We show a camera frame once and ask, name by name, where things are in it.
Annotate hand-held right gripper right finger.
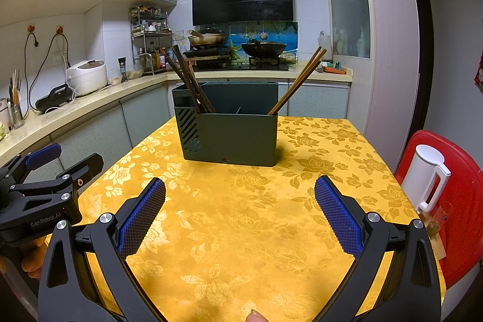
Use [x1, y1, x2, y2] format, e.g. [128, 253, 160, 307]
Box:
[314, 176, 442, 322]

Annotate black handheld appliance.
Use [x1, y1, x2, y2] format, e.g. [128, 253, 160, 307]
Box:
[35, 84, 72, 111]

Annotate black wok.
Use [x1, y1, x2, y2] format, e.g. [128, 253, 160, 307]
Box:
[241, 40, 287, 59]

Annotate black power cable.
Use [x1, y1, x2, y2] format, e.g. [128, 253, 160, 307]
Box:
[28, 26, 70, 100]
[23, 26, 40, 96]

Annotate pale green base cabinets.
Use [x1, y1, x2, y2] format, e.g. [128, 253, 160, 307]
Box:
[0, 82, 350, 194]

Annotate white plastic bottle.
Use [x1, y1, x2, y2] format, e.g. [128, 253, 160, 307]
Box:
[318, 31, 333, 60]

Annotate red plastic chair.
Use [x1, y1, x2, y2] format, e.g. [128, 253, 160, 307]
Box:
[394, 130, 483, 289]

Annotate black gas stove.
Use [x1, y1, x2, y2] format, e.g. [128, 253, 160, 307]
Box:
[183, 46, 289, 72]

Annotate black chopstick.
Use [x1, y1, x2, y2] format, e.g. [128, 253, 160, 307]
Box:
[165, 56, 214, 114]

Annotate orange green sponge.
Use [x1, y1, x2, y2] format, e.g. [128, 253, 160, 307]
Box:
[322, 62, 346, 75]

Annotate red hanging decoration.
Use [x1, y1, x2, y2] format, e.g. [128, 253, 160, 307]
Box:
[473, 52, 483, 96]

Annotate blue printed backsplash panel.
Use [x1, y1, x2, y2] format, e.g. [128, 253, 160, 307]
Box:
[226, 22, 299, 55]

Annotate tan frying pan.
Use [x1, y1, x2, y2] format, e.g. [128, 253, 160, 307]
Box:
[187, 28, 229, 47]

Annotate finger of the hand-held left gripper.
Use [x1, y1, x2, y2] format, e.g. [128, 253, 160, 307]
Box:
[0, 143, 62, 190]
[56, 153, 105, 202]

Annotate person's left hand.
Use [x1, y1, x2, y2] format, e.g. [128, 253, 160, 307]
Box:
[21, 237, 51, 281]

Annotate beige kitchen countertop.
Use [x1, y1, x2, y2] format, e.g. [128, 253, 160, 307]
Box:
[0, 69, 353, 164]

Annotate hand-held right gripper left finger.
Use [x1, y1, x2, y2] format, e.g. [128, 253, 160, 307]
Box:
[38, 177, 167, 322]

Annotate metal spice rack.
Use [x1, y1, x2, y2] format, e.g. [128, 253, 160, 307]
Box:
[130, 6, 173, 75]

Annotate steel utensil cup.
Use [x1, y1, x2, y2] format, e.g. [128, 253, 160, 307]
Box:
[8, 103, 26, 130]

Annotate yellow floral tablecloth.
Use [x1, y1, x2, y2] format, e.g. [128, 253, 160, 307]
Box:
[45, 114, 448, 322]

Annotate brown wooden chopstick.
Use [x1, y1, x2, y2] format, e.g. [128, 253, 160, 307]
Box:
[267, 46, 324, 116]

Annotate bundle of wooden utensils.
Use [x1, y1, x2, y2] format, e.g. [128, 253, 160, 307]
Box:
[8, 69, 24, 107]

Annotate green utensil holder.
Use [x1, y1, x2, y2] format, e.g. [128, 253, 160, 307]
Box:
[171, 81, 279, 167]

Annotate white electric kettle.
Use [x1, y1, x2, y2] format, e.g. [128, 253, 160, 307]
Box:
[401, 144, 451, 214]

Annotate light wooden chopstick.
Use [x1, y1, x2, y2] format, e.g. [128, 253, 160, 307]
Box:
[272, 48, 328, 116]

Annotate white rice cooker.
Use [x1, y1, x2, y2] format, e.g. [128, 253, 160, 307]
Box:
[66, 60, 108, 95]

